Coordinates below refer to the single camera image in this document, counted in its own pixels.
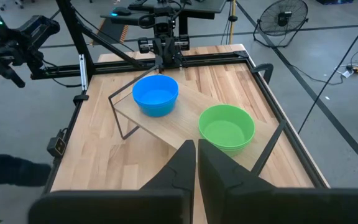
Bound black frame bracket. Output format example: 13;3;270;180
250;63;275;85

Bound black table-level camera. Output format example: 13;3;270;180
46;136;68;157

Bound black fan power cable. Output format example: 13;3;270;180
287;62;345;86

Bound black computer mouse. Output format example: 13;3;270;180
112;6;132;17

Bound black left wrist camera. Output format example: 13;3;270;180
153;15;171;39

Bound black pole with yellow cable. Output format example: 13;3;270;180
226;0;239;47

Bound silver aluminium bracket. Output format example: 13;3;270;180
78;54;90;92

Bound wooden shelf riser black legs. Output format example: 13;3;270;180
108;73;288;177

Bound black floor fan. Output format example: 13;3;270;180
252;0;310;49

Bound white cable bundle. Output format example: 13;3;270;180
334;63;358;82

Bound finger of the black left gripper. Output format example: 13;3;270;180
165;39;178;68
154;40;167;67

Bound orange striped floor mat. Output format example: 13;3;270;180
89;17;130;47

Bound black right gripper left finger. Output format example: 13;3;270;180
28;139;196;224

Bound black floor cable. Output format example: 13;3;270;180
296;7;358;134

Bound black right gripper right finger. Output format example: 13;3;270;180
198;138;358;224

